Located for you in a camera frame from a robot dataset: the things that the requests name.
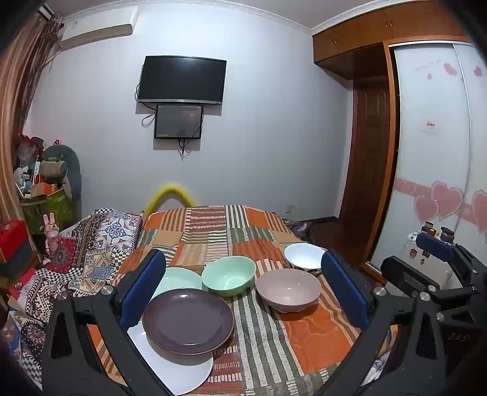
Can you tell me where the mint green bowl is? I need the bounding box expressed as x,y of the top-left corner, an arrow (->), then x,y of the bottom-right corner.
201,256 -> 256,298

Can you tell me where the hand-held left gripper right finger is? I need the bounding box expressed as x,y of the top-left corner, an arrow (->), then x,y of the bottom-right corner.
321,250 -> 457,396

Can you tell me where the striped patchwork blanket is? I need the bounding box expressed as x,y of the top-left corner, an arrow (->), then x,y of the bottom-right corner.
87,205 -> 366,396

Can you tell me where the yellow curved object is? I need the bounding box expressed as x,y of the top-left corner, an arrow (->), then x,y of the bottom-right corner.
145,183 -> 195,217

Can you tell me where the brown curtain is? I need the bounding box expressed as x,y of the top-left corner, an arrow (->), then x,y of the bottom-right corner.
0,15 -> 63,237

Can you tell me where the white mini fridge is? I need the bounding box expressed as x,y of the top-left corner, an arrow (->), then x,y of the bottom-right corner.
396,228 -> 463,290

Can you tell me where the white plate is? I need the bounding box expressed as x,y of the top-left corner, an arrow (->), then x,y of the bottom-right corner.
125,320 -> 214,396

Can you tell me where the red box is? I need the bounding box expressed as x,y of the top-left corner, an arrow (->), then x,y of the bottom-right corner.
0,220 -> 30,263

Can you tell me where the wooden wardrobe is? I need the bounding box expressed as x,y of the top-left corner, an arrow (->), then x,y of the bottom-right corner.
312,0 -> 487,284

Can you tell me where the black television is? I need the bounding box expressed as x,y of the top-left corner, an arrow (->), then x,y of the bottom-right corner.
138,55 -> 227,105

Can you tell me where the brown plate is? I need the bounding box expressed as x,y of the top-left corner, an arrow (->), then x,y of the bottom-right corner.
142,288 -> 234,355

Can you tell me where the small black monitor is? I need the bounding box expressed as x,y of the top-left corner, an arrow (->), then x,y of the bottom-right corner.
154,104 -> 203,140

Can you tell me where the mint green plate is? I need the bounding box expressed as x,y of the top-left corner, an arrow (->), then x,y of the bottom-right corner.
150,267 -> 204,301

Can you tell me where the white bowl with dark spots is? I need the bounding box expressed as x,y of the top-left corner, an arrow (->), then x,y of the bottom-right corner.
284,243 -> 327,275

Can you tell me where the brown wooden door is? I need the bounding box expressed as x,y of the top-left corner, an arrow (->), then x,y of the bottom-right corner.
338,44 -> 397,222

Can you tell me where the grey plush toy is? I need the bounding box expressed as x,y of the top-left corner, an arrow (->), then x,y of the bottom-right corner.
41,145 -> 82,202

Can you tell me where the white air conditioner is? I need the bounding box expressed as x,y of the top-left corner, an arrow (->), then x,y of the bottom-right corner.
59,5 -> 139,50

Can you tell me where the mauve bowl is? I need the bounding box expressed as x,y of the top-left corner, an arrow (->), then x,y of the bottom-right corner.
256,269 -> 322,313

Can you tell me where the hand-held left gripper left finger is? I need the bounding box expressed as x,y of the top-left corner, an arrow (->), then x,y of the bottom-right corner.
40,249 -> 179,396

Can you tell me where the pink rabbit toy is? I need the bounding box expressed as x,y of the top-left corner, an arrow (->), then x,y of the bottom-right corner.
41,213 -> 61,255

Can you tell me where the green bag with toys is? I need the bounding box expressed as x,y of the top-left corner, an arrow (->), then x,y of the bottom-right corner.
22,186 -> 74,234

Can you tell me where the patterned quilt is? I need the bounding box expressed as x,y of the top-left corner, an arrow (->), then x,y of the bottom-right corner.
8,207 -> 143,381

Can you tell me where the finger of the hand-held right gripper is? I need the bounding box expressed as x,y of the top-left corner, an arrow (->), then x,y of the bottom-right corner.
416,232 -> 487,286
381,256 -> 480,311

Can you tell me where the purple bag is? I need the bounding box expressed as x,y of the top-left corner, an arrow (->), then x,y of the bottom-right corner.
282,219 -> 313,244

